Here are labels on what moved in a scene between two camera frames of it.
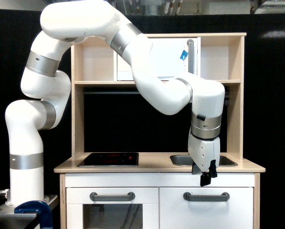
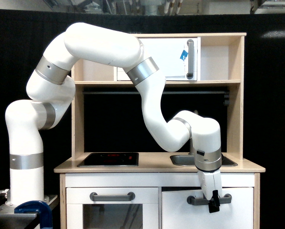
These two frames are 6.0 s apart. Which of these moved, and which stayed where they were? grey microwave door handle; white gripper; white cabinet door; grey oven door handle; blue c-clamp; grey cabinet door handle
Moved: white gripper; grey cabinet door handle
Stayed: grey microwave door handle; grey oven door handle; blue c-clamp; white cabinet door
